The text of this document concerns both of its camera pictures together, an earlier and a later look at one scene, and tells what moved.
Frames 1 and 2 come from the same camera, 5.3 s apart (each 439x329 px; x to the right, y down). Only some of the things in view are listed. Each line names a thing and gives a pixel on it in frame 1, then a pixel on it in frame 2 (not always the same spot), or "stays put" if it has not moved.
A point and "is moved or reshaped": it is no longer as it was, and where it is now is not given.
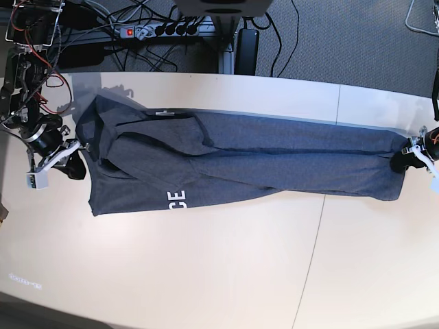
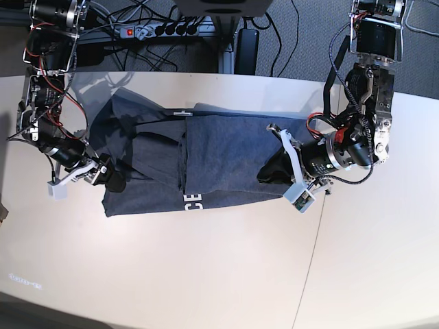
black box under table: x=81 y=55 stays put
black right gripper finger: x=399 y=162 to x=276 y=171
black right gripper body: x=431 y=144 to x=321 y=156
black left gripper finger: x=74 y=166 to x=114 y=181
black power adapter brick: x=247 y=52 stays put
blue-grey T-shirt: x=142 y=161 is moved or reshaped
